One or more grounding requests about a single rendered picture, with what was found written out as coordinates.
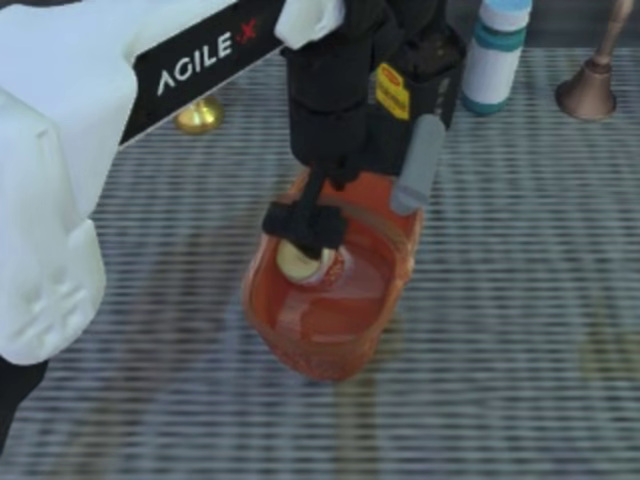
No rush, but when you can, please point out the white and teal bottle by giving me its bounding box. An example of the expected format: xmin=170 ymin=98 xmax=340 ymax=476
xmin=459 ymin=0 xmax=529 ymax=118

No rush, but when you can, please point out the small gold dome bell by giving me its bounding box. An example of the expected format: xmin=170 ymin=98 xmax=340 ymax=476
xmin=172 ymin=94 xmax=227 ymax=137

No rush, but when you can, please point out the grey striped table mat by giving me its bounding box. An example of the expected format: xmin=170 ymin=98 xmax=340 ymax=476
xmin=0 ymin=45 xmax=640 ymax=480

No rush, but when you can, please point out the orange plastic basket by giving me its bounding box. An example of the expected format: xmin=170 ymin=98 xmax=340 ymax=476
xmin=239 ymin=167 xmax=427 ymax=384

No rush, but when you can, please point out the bronze hand bell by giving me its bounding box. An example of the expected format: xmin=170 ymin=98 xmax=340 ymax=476
xmin=554 ymin=0 xmax=630 ymax=122

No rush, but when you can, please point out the small gold-lidded can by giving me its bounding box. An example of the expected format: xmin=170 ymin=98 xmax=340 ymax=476
xmin=275 ymin=239 xmax=358 ymax=292

